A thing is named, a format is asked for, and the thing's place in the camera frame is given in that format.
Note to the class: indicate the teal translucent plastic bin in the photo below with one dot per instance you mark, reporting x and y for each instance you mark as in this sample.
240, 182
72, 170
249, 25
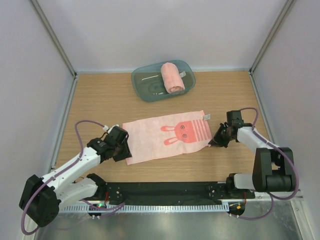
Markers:
149, 85

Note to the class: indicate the long pink towel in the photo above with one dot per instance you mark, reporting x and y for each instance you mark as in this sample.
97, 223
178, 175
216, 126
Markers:
172, 80

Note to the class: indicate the slotted white cable duct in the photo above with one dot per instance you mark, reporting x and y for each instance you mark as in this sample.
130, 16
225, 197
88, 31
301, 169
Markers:
84, 208

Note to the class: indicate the aluminium frame post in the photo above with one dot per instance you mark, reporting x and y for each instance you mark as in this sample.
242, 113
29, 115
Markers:
284, 12
52, 35

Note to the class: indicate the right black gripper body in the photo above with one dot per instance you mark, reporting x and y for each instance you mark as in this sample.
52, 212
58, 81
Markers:
221, 137

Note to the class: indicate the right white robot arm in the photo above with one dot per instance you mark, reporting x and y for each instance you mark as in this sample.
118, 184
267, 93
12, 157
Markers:
273, 168

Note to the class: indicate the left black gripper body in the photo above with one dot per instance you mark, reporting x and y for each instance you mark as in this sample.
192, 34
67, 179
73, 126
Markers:
122, 151

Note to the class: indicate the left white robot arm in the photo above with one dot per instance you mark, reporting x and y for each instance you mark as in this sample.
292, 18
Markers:
44, 197

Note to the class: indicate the left aluminium frame post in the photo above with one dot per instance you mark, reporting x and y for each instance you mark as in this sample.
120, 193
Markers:
52, 35

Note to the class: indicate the right aluminium frame post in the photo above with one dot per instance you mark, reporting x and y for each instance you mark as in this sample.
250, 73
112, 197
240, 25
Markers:
284, 12

